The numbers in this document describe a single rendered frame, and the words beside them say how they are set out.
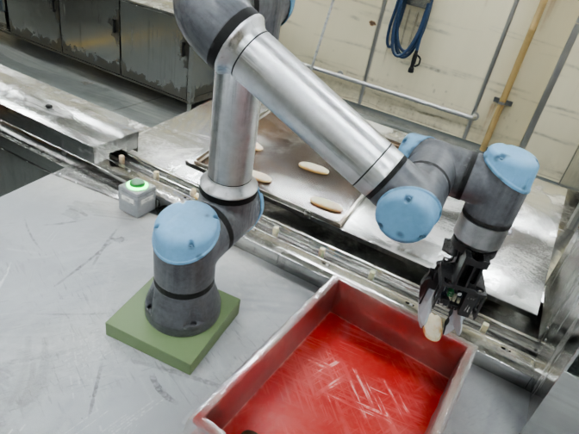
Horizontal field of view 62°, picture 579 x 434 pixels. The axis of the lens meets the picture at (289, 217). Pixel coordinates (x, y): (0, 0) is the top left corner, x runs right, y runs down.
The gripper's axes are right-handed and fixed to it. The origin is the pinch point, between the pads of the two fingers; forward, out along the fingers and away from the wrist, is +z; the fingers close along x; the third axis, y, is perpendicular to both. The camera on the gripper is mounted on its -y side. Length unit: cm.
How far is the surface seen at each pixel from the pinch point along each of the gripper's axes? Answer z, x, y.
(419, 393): 16.4, 2.2, 2.5
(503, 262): 8.0, 21.6, -41.0
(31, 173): 28, -125, -50
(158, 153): 17, -87, -67
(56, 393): 17, -60, 26
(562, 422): 8.1, 24.8, 6.8
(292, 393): 16.4, -21.7, 11.5
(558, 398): 3.5, 22.4, 6.1
